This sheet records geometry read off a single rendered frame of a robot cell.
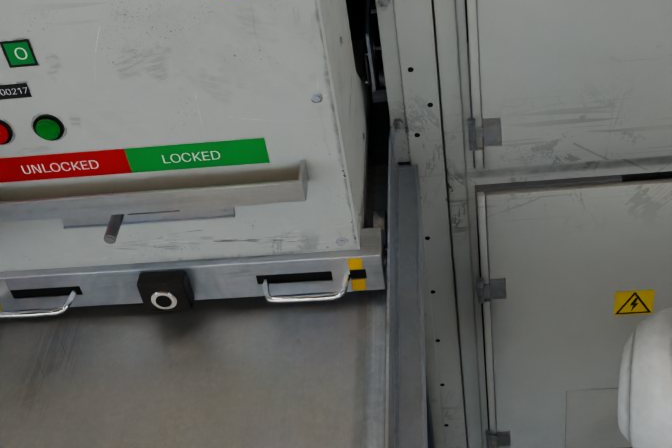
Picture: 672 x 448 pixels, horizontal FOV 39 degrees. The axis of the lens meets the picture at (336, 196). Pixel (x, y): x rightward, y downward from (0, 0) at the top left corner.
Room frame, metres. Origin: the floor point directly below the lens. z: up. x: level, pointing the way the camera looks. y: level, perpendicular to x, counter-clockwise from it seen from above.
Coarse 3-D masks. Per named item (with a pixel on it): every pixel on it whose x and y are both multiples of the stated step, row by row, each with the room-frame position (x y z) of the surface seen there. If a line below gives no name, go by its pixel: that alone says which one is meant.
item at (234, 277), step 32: (256, 256) 0.86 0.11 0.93; (288, 256) 0.85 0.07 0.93; (320, 256) 0.84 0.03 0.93; (352, 256) 0.83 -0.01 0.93; (32, 288) 0.90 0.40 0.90; (64, 288) 0.89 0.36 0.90; (96, 288) 0.89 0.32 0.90; (128, 288) 0.88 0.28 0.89; (192, 288) 0.87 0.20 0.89; (224, 288) 0.86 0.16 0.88; (256, 288) 0.85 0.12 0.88; (288, 288) 0.85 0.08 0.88; (320, 288) 0.84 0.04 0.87; (384, 288) 0.83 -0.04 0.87
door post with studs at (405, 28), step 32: (384, 0) 1.08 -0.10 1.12; (416, 0) 1.08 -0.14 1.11; (384, 32) 1.09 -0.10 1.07; (416, 32) 1.08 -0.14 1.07; (384, 64) 1.09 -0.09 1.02; (416, 64) 1.08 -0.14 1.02; (416, 96) 1.08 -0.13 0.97; (416, 128) 1.08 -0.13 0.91; (416, 160) 1.08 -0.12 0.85; (448, 256) 1.07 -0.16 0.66; (448, 288) 1.08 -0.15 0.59; (448, 320) 1.08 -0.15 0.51; (448, 352) 1.08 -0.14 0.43; (448, 384) 1.08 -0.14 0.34; (448, 416) 1.08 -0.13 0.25
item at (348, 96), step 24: (336, 0) 0.97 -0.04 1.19; (336, 24) 0.94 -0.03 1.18; (336, 48) 0.91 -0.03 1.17; (336, 72) 0.88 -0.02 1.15; (360, 72) 1.13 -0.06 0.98; (336, 96) 0.85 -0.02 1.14; (360, 96) 1.07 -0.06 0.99; (360, 120) 1.03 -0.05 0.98; (360, 144) 0.99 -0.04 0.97; (360, 168) 0.96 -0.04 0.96; (360, 192) 0.92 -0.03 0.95; (360, 216) 0.87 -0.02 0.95; (360, 240) 0.85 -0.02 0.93
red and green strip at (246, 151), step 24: (192, 144) 0.87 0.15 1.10; (216, 144) 0.86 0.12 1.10; (240, 144) 0.86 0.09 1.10; (264, 144) 0.86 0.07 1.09; (0, 168) 0.91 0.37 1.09; (24, 168) 0.90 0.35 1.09; (48, 168) 0.90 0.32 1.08; (72, 168) 0.89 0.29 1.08; (96, 168) 0.89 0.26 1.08; (120, 168) 0.88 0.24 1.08; (144, 168) 0.88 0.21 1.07; (168, 168) 0.87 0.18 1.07
